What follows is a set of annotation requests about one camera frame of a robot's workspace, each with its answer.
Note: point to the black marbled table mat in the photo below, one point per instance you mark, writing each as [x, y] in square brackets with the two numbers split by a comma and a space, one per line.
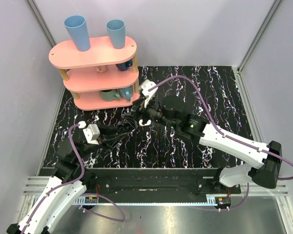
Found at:
[156, 146]

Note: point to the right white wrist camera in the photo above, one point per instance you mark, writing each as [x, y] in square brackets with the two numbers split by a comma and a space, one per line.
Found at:
[148, 89]

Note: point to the right light blue cup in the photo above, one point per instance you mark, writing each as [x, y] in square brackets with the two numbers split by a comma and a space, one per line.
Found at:
[117, 33]

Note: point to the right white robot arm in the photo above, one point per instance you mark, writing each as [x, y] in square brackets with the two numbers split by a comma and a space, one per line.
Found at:
[262, 162]

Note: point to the pink mug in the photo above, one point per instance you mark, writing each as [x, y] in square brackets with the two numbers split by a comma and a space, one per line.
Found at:
[101, 69]

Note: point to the black earbud charging case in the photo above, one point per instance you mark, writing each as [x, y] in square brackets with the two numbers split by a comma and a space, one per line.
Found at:
[124, 128]

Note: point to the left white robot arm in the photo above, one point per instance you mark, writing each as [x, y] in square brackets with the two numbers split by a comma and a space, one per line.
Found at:
[70, 181]

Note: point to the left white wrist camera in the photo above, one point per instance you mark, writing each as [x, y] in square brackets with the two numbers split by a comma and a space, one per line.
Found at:
[91, 132]

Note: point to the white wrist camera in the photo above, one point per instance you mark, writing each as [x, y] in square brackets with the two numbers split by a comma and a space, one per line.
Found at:
[148, 89]
[91, 132]

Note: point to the light blue cup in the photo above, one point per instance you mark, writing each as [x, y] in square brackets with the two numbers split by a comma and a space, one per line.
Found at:
[77, 29]
[117, 33]

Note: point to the teal ceramic mug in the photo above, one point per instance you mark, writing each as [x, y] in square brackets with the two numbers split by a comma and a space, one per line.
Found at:
[126, 93]

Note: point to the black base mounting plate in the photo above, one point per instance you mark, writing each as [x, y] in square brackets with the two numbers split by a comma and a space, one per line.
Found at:
[149, 186]

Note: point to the pink three-tier shelf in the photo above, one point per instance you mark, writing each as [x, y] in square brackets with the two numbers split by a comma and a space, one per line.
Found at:
[84, 82]

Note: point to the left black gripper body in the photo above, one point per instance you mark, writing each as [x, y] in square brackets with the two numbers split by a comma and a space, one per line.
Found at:
[107, 136]

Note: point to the dark blue mug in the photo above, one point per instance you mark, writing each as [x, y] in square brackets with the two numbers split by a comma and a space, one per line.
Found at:
[124, 66]

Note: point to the green ceramic mug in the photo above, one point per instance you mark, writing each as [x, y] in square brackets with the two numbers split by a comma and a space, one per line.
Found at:
[109, 95]

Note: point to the white earbud charging case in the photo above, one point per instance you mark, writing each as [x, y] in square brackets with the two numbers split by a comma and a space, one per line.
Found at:
[144, 123]

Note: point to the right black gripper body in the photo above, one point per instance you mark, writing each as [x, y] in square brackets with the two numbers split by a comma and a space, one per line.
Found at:
[153, 111]

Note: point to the left light blue cup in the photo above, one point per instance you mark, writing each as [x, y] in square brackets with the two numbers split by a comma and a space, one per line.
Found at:
[77, 29]

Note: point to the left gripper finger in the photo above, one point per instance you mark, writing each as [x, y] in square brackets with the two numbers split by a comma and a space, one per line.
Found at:
[108, 130]
[111, 142]

